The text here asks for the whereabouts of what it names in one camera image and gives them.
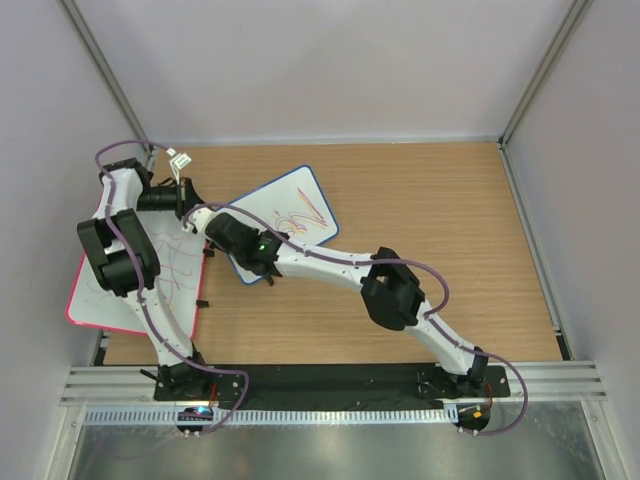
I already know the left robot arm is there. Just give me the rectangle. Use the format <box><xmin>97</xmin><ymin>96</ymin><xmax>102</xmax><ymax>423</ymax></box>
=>
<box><xmin>76</xmin><ymin>158</ymin><xmax>213</xmax><ymax>401</ymax></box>

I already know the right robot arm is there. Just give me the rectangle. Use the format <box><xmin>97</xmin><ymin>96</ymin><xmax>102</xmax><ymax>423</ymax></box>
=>
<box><xmin>193</xmin><ymin>212</ymin><xmax>488</xmax><ymax>397</ymax></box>

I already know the pink framed whiteboard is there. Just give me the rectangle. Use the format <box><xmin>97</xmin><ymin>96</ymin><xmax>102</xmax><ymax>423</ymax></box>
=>
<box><xmin>66</xmin><ymin>212</ymin><xmax>205</xmax><ymax>337</ymax></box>

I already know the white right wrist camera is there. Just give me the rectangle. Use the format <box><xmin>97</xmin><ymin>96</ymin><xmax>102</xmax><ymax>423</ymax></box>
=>
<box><xmin>182</xmin><ymin>207</ymin><xmax>216</xmax><ymax>234</ymax></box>

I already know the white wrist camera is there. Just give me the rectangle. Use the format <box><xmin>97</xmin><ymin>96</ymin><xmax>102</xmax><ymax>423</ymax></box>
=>
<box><xmin>182</xmin><ymin>207</ymin><xmax>216</xmax><ymax>234</ymax></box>
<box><xmin>168</xmin><ymin>150</ymin><xmax>192</xmax><ymax>183</ymax></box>

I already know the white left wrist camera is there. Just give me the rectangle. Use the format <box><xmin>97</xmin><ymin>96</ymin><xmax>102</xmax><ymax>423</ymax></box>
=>
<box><xmin>168</xmin><ymin>150</ymin><xmax>192</xmax><ymax>183</ymax></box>

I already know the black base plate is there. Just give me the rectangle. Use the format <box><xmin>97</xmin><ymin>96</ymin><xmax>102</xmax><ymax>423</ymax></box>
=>
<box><xmin>140</xmin><ymin>363</ymin><xmax>511</xmax><ymax>410</ymax></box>

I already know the white slotted cable duct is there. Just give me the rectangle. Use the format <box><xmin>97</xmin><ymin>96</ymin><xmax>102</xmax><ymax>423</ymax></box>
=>
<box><xmin>83</xmin><ymin>405</ymin><xmax>458</xmax><ymax>427</ymax></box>

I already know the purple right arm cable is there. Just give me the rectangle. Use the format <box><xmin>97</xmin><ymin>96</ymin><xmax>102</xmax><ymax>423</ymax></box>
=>
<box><xmin>182</xmin><ymin>202</ymin><xmax>530</xmax><ymax>437</ymax></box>

